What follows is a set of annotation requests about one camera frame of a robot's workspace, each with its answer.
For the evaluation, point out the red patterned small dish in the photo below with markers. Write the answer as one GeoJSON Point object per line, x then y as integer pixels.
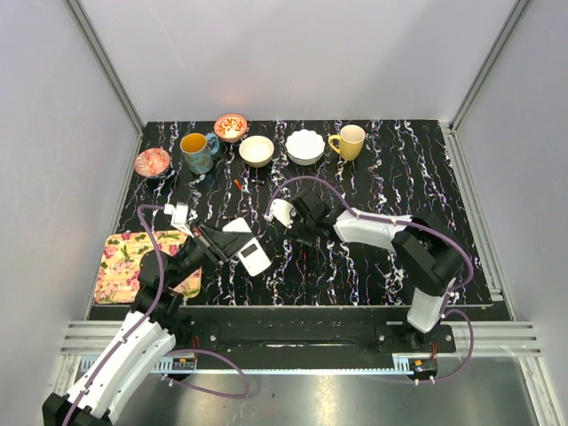
{"type": "Point", "coordinates": [152, 162]}

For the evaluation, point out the blue patterned mug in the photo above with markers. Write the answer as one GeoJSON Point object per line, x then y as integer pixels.
{"type": "Point", "coordinates": [200, 151]}

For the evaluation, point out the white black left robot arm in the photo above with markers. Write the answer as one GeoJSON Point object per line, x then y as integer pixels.
{"type": "Point", "coordinates": [154, 326]}

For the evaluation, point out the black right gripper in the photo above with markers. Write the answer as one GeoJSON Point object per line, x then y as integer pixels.
{"type": "Point", "coordinates": [306, 239]}

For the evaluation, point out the left aluminium frame post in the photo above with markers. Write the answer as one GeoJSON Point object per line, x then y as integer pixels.
{"type": "Point", "coordinates": [82, 20]}

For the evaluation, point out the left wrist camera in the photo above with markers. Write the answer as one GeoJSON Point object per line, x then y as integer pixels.
{"type": "Point", "coordinates": [178, 216]}

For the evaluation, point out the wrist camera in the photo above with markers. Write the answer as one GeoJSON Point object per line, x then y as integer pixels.
{"type": "Point", "coordinates": [280, 210]}
{"type": "Point", "coordinates": [178, 216]}

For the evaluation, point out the white remote control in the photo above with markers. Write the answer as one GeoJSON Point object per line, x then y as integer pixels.
{"type": "Point", "coordinates": [253, 258]}

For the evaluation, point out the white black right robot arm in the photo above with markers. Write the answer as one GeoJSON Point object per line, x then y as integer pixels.
{"type": "Point", "coordinates": [429, 255]}

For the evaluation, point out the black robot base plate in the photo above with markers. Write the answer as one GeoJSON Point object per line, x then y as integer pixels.
{"type": "Point", "coordinates": [411, 341]}

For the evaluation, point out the white battery cover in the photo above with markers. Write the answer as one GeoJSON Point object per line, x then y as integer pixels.
{"type": "Point", "coordinates": [237, 225]}

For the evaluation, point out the aluminium table edge rail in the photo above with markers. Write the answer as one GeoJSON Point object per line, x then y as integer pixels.
{"type": "Point", "coordinates": [490, 338]}

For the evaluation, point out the orange floral bowl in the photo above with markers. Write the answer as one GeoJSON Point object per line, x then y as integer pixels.
{"type": "Point", "coordinates": [230, 127]}

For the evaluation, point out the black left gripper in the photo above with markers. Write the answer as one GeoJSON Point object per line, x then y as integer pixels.
{"type": "Point", "coordinates": [233, 241]}

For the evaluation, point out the aluminium corner frame post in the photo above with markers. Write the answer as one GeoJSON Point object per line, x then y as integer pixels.
{"type": "Point", "coordinates": [507, 30]}

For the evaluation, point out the yellow mug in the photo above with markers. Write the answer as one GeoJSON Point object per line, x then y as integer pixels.
{"type": "Point", "coordinates": [349, 142]}

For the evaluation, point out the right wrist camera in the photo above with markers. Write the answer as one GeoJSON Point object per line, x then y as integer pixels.
{"type": "Point", "coordinates": [280, 210]}

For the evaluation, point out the cream round bowl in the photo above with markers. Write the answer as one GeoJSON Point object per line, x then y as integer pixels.
{"type": "Point", "coordinates": [256, 151]}

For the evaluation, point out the white scalloped bowl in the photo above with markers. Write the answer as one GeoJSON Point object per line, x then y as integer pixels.
{"type": "Point", "coordinates": [305, 147]}

